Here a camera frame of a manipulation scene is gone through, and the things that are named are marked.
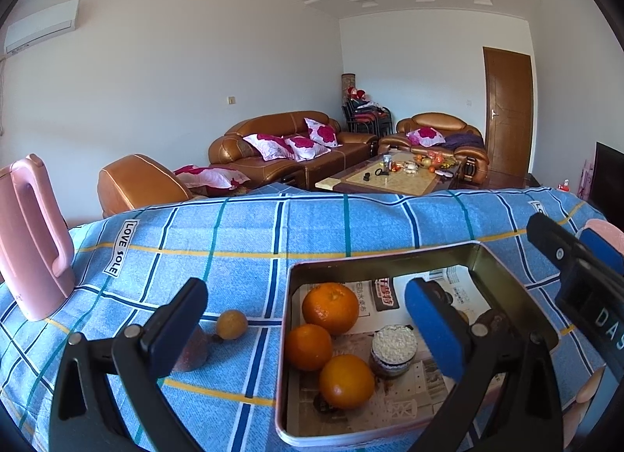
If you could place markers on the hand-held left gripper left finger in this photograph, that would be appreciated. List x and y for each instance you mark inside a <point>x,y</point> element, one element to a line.
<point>170,332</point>

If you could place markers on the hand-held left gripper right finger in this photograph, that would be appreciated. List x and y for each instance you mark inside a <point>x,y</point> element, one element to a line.
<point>431,323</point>

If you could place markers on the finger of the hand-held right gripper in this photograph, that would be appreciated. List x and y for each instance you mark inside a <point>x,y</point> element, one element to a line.
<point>597,247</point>
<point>555,242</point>

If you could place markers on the small patterned jar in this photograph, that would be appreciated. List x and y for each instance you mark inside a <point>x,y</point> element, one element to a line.
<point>394,349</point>

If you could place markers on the pink tin box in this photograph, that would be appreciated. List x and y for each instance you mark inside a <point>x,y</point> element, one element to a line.
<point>516,296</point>

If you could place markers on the orange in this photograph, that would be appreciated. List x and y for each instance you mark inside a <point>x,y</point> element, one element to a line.
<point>330,308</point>
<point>308,347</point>
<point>347,381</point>

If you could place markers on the person's right hand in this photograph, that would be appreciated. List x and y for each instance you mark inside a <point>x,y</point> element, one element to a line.
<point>592,386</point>

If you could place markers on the pink rounded object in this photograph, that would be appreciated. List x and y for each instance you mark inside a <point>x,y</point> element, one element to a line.
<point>609,232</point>

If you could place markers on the purple passion fruit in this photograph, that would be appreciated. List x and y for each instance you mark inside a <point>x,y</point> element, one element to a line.
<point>197,352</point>

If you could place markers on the dark purple sugarcane piece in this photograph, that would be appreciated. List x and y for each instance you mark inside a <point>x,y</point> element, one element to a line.
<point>492,321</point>

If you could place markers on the small yellow round fruit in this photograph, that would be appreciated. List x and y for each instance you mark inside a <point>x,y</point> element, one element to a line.
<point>232,325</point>

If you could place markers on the pink bag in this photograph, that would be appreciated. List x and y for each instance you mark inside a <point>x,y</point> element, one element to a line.
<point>587,179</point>

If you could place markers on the black television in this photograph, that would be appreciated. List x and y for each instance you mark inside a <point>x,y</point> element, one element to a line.
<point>609,179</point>

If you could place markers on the newspaper sheet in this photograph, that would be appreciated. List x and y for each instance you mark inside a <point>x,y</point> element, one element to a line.
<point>390,408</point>

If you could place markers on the blue plaid cloth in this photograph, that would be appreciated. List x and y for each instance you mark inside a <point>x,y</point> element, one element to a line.
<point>243,237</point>

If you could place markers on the brown wooden door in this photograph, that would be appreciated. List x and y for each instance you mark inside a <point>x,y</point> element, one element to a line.
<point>507,115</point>

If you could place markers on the purple blanket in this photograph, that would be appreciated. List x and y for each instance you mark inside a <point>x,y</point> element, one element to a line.
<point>463,141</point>

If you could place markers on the wooden coffee table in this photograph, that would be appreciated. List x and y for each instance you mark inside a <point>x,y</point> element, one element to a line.
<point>399,184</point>

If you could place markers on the pile of fruit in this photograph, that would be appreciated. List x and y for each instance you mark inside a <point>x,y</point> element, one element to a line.
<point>434,160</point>

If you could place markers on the brown leather armchair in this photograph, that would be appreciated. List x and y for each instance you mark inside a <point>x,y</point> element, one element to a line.
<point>136,184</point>

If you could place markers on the pink electric kettle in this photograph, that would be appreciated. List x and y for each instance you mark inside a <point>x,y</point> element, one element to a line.
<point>29,257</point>

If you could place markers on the red floral white pillow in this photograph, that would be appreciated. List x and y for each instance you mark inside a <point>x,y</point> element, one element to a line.
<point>268,147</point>
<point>322,132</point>
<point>307,149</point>
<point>425,136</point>
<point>209,176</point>

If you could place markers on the drink can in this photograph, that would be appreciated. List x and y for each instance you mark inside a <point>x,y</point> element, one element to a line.
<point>387,162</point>

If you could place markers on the brown leather two-seat sofa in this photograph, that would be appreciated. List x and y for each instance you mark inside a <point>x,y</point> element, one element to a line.
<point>438,121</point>

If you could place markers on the brown leather three-seat sofa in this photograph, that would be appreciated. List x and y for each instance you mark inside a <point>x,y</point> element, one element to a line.
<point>341,159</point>

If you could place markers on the stacked black chairs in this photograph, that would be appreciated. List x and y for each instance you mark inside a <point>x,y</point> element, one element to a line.
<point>368,120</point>

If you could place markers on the red plush toy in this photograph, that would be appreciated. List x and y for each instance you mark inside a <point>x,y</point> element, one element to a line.
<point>355,93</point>

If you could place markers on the tall patterned floor vase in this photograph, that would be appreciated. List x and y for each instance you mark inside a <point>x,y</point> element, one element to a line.
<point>348,81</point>

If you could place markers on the white air conditioner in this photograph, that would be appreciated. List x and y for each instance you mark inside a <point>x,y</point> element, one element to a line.
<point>41,25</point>

